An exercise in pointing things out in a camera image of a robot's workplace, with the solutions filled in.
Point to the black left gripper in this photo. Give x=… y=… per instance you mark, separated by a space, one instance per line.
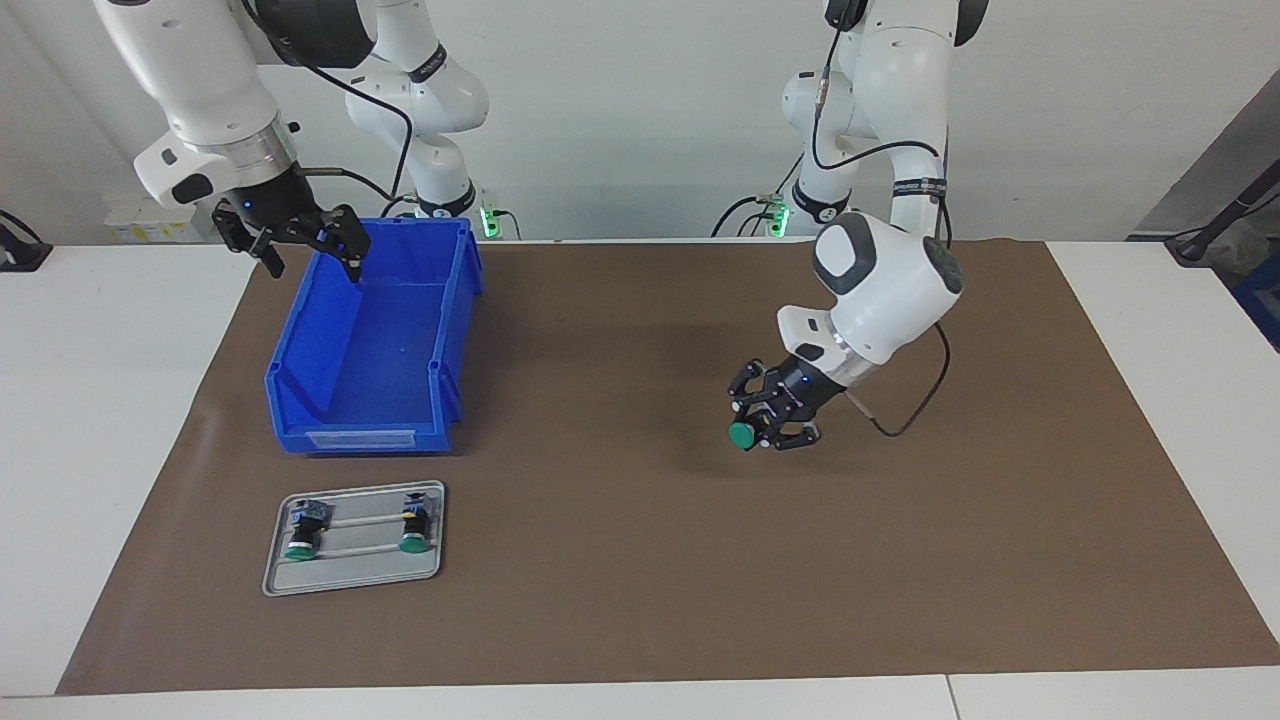
x=805 y=390

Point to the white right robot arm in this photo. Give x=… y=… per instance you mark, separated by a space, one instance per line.
x=200 y=80

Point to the grey metal tray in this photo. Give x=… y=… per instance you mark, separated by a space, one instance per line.
x=350 y=578

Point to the brown table mat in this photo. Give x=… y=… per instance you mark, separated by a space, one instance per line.
x=700 y=550

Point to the blue crate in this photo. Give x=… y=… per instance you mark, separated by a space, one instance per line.
x=1262 y=300

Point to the blue plastic storage bin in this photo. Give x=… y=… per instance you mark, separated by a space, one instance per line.
x=380 y=360

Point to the green push button switch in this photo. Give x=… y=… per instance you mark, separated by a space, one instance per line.
x=300 y=548
x=411 y=543
x=741 y=435

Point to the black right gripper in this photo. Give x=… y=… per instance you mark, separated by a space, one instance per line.
x=275 y=200

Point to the green lit base connector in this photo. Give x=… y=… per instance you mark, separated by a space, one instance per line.
x=778 y=218
x=490 y=222

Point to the black stand pole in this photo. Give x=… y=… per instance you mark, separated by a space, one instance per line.
x=1215 y=225

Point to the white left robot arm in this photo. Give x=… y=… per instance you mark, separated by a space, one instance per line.
x=890 y=290

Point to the black clamp device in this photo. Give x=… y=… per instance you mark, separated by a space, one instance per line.
x=20 y=250

